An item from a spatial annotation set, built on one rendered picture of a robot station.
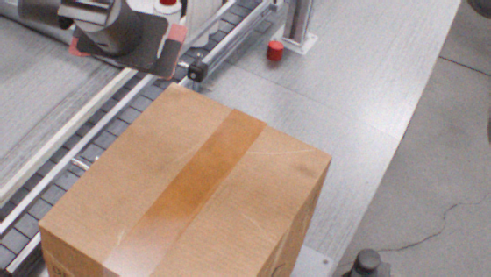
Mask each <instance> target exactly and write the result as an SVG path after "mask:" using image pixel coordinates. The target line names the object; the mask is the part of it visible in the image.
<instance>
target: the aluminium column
mask: <svg viewBox="0 0 491 277"><path fill-rule="evenodd" d="M315 1H316V0H290V3H289V7H288V14H287V18H286V22H285V25H284V29H283V34H282V38H281V39H282V40H286V41H287V42H290V43H292V44H294V45H297V46H301V44H302V43H303V42H304V40H305V39H306V38H307V35H308V31H309V28H310V21H311V19H312V15H313V13H312V11H313V8H314V5H315Z"/></svg>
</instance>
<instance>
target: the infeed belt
mask: <svg viewBox="0 0 491 277"><path fill-rule="evenodd" d="M263 1H265V0H241V1H240V2H239V3H238V4H237V5H235V6H234V7H233V8H232V9H231V10H230V11H229V12H228V13H227V14H225V15H224V16H223V17H222V18H221V19H220V20H219V26H218V32H217V34H215V35H213V36H209V40H208V44H207V46H206V47H204V48H202V49H192V48H189V49H188V50H187V51H186V52H185V53H184V54H183V55H182V56H181V57H180V58H179V59H178V60H181V61H183V62H186V63H188V64H189V65H190V64H191V63H192V62H193V60H195V59H196V55H197V54H198V53H202V54H203V58H204V57H205V56H206V55H207V54H208V53H209V52H210V51H211V50H212V49H213V48H214V47H216V46H217V45H218V44H219V43H220V42H221V41H222V40H223V39H225V38H226V37H227V36H228V35H229V34H230V33H231V32H232V31H233V30H234V29H235V28H236V27H237V26H238V25H239V24H240V23H241V22H242V21H243V20H244V19H245V18H246V17H247V16H248V15H249V14H251V13H252V12H253V11H254V10H255V9H256V8H257V7H258V6H259V5H260V4H261V3H262V2H263ZM187 73H188V70H185V69H183V68H181V67H177V66H175V74H174V76H173V77H172V79H171V80H165V81H161V80H156V81H155V82H153V83H152V84H151V85H150V86H149V87H148V88H147V89H146V90H145V91H144V92H143V93H142V94H141V95H140V96H139V98H138V99H137V100H136V101H135V102H133V103H132V104H131V105H130V106H129V107H128V108H127V109H126V110H125V111H124V112H123V113H122V114H121V115H120V116H119V117H118V118H117V119H116V120H114V121H113V122H112V123H111V124H110V126H109V127H108V128H107V129H106V130H105V131H104V132H103V133H102V134H101V135H100V136H99V137H98V138H97V139H96V140H95V141H94V142H93V143H92V144H91V145H90V146H89V147H88V148H87V149H86V150H85V152H84V153H83V154H82V155H81V156H80V157H79V158H78V160H80V161H81V162H83V163H85V164H87V165H88V166H91V165H92V164H93V163H94V158H95V157H96V156H97V155H98V156H101V155H102V154H103V153H104V152H105V151H106V150H107V149H108V148H109V147H110V145H111V144H112V143H113V142H114V141H115V140H116V139H117V138H118V137H119V136H120V135H121V134H122V133H123V132H124V131H125V130H126V129H127V128H128V127H129V126H130V125H131V124H132V123H133V121H134V120H135V119H136V118H137V117H139V116H140V115H141V114H142V113H143V112H144V111H145V110H146V108H147V107H148V106H149V105H150V104H151V103H152V102H153V101H154V100H155V99H156V98H157V97H158V96H159V95H160V94H161V93H162V92H163V91H164V90H165V89H166V88H167V87H168V86H170V85H171V84H172V83H173V82H175V83H177V84H179V83H180V82H181V81H182V80H183V79H184V78H185V77H186V76H187ZM147 75H148V73H145V72H139V71H138V72H137V73H136V74H135V75H134V76H133V77H132V78H131V79H130V80H128V81H127V82H126V83H125V84H124V85H123V87H122V88H121V89H119V90H118V91H117V92H116V93H115V94H114V95H113V96H112V97H110V98H109V99H108V100H107V101H106V102H105V103H104V104H103V105H102V106H100V109H98V110H97V111H96V112H95V113H94V114H93V115H91V116H90V117H89V118H88V119H87V121H86V122H85V123H84V124H82V125H81V126H80V127H79V128H78V129H77V130H76V132H75V133H73V134H72V135H71V136H70V137H69V138H68V140H67V141H65V142H64V143H63V144H62V145H61V147H60V148H59V149H58V150H56V151H55V153H54V154H53V155H52V156H51V157H50V158H49V159H47V160H46V161H45V162H44V164H43V165H42V166H41V167H39V169H38V170H37V171H36V172H35V174H32V175H31V177H30V178H29V179H28V180H27V182H26V183H24V185H22V186H23V187H22V186H21V187H20V189H19V190H18V191H17V192H16V193H15V194H13V196H12V197H11V199H9V201H7V202H6V203H5V204H4V206H3V207H2V208H1V209H0V224H1V223H2V222H3V221H4V220H5V219H6V218H7V216H8V215H9V214H10V213H11V212H12V211H13V210H14V209H15V208H16V207H17V206H18V205H19V204H20V203H21V202H22V200H24V199H25V198H26V197H27V196H28V195H29V193H30V192H31V191H33V190H34V189H35V188H36V187H37V185H38V184H39V183H40V182H41V180H43V179H45V178H46V176H47V175H48V174H49V173H50V172H51V170H52V169H53V168H54V167H56V165H57V164H58V163H59V162H61V161H62V159H63V158H64V157H65V156H66V155H68V153H69V152H70V151H71V150H72V149H73V148H74V147H75V146H76V144H77V143H79V142H80V141H81V140H82V139H83V138H84V137H85V135H86V134H87V133H88V132H89V131H91V130H92V129H93V128H94V127H95V126H96V124H97V123H98V122H99V121H100V120H101V119H103V118H104V117H105V116H106V115H107V114H108V113H109V112H110V111H111V110H112V109H113V108H114V107H115V106H116V105H117V104H118V103H119V102H120V101H121V100H122V99H123V98H124V97H125V96H126V95H128V94H129V93H130V92H131V91H132V90H133V89H134V88H135V87H136V86H137V85H138V84H139V82H141V81H142V80H143V79H144V78H145V77H146V76H147ZM84 174H85V172H83V171H82V170H81V169H79V168H78V167H75V166H73V165H71V166H70V168H68V169H67V170H66V171H65V172H64V173H63V175H62V176H61V177H59V178H58V180H57V181H56V182H55V183H54V184H53V186H51V187H50V188H49V189H48V190H47V192H46V193H45V194H44V195H43V196H41V197H40V198H39V199H38V201H37V202H36V203H35V204H34V205H33V206H32V207H31V208H30V209H29V210H28V212H27V213H25V214H24V215H23V216H22V218H21V219H20V220H19V221H18V222H17V223H16V225H15V226H14V227H13V228H12V229H11V230H10V231H9V232H8V233H7V234H6V235H5V237H4V238H3V239H2V240H1V241H0V269H1V270H2V271H4V270H6V268H8V267H9V265H10V264H11V263H12V262H13V260H15V259H16V257H17V256H18V255H19V254H20V253H21V252H22V251H23V250H24V249H25V248H26V247H27V246H28V245H29V244H30V242H31V241H32V240H33V239H34V238H35V237H36V235H38V234H39V227H38V224H39V222H40V220H41V219H42V218H43V217H44V216H45V215H46V214H47V213H48V211H49V210H50V209H51V208H52V207H53V206H54V205H55V204H56V203H57V202H58V201H59V200H60V199H61V197H62V196H63V195H65V194H66V193H67V191H68V190H69V189H70V188H71V187H72V186H73V184H74V183H75V182H76V181H77V180H78V179H79V178H81V177H82V176H83V175H84ZM6 271H7V270H6Z"/></svg>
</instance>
